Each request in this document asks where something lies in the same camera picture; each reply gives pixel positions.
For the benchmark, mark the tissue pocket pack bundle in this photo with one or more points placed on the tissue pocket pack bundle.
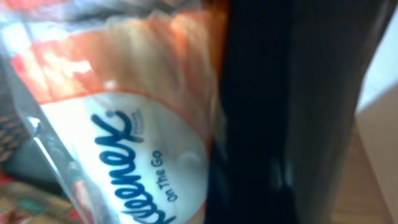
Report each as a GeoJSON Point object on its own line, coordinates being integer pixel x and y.
{"type": "Point", "coordinates": [121, 97]}

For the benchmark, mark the dark grey plastic basket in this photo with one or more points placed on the dark grey plastic basket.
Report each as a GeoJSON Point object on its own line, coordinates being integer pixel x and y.
{"type": "Point", "coordinates": [29, 165]}

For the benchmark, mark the orange spaghetti packet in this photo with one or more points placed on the orange spaghetti packet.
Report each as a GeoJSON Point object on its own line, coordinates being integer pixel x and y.
{"type": "Point", "coordinates": [25, 204]}

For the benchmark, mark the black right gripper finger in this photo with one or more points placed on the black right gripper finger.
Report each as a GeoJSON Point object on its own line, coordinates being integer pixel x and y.
{"type": "Point", "coordinates": [291, 78]}

